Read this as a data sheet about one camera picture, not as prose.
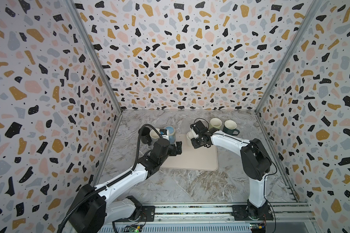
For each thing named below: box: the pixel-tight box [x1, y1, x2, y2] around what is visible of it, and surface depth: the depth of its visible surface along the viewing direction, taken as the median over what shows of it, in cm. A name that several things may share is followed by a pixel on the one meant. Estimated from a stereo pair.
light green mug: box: [209, 117, 223, 130], surface depth 105 cm
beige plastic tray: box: [159, 133, 219, 172], surface depth 91 cm
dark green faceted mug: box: [222, 119, 240, 136], surface depth 102 cm
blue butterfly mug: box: [164, 125, 176, 145], surface depth 97 cm
